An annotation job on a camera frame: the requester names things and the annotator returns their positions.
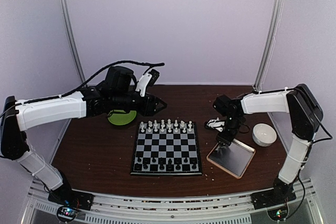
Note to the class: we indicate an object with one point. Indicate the white bowl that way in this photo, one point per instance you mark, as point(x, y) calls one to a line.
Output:
point(264, 135)

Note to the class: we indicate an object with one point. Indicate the front aluminium rail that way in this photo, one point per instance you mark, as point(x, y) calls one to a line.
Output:
point(230, 208)

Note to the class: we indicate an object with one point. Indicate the aluminium frame post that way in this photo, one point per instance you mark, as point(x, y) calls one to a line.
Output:
point(269, 44)
point(71, 39)

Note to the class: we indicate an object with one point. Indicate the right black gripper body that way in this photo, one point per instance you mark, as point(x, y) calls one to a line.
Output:
point(233, 126)

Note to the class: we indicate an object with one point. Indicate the wooden metal tray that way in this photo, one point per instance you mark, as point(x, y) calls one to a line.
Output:
point(233, 159)

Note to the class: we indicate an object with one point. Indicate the left aluminium frame post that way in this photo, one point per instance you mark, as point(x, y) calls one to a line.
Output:
point(71, 39)

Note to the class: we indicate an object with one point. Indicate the black king piece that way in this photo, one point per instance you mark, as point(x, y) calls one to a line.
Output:
point(170, 165)

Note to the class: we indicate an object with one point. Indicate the green plate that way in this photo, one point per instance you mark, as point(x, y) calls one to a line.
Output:
point(121, 118)

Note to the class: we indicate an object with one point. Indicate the white rook piece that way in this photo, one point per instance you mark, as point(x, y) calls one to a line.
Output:
point(142, 127)

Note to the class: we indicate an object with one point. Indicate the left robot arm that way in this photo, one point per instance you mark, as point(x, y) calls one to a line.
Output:
point(120, 92)

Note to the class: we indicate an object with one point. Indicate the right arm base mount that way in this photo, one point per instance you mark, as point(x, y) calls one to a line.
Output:
point(266, 199)

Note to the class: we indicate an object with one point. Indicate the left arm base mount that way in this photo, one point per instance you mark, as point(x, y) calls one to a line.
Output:
point(73, 199)

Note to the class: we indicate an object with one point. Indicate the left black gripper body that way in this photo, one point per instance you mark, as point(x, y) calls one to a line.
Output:
point(145, 109)

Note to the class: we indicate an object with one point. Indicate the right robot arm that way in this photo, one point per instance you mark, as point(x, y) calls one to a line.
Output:
point(305, 117)

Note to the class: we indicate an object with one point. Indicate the right aluminium frame post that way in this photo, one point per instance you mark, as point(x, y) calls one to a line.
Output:
point(269, 44)

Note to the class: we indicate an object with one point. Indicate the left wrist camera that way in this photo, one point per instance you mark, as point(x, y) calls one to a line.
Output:
point(148, 79)

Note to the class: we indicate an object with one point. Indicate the black white chess board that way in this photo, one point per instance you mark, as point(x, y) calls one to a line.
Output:
point(176, 140)

